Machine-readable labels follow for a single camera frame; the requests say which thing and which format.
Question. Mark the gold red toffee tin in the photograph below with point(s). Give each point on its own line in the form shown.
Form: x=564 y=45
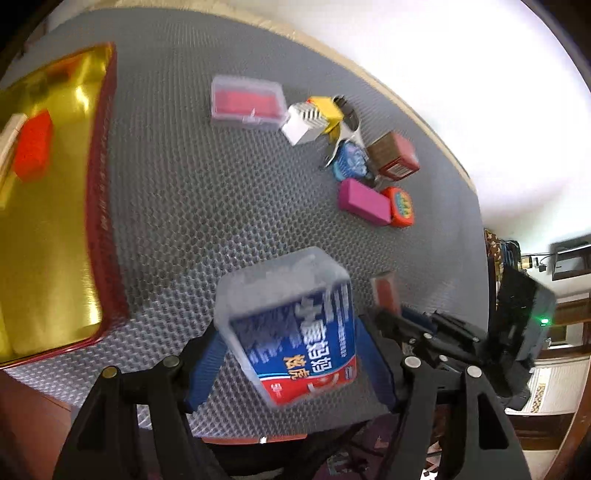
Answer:
x=61 y=287

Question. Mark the silver metal clip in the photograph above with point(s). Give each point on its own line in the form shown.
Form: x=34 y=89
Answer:
x=349 y=129

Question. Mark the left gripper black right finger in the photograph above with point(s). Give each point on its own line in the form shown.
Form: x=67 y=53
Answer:
x=478 y=442

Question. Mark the red cardboard box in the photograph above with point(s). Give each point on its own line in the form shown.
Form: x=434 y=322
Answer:
x=394 y=156

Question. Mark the small red block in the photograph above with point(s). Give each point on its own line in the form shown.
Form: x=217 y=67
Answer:
x=32 y=155

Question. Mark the clear case with red cards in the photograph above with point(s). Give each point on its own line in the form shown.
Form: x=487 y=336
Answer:
x=248 y=102

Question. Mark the gold ribbed lighter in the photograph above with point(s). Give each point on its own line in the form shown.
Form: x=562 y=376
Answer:
x=9 y=136

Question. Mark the black white zigzag cube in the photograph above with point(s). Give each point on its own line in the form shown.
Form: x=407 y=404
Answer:
x=304 y=123

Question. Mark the grey honeycomb table mat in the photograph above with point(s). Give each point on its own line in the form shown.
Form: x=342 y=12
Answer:
x=191 y=200

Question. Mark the wall television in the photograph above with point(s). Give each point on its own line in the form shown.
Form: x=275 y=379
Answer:
x=572 y=262

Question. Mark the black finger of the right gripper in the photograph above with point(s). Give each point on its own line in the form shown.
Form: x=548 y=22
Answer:
x=437 y=338

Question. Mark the yellow wooden cube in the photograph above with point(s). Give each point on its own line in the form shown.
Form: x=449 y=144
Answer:
x=329 y=110

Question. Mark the blue patterned small tin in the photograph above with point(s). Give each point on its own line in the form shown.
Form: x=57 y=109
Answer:
x=351 y=162

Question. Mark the blue red clear card box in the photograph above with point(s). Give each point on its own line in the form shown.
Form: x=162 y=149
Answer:
x=291 y=324

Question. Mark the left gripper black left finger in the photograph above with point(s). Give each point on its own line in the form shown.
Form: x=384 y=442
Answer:
x=104 y=443

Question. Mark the red tape measure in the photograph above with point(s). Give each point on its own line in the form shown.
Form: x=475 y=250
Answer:
x=402 y=210

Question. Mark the pink rectangular block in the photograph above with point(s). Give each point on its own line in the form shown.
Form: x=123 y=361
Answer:
x=364 y=202

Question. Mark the cluttered side shelf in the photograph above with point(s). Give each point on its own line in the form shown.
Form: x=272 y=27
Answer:
x=503 y=258

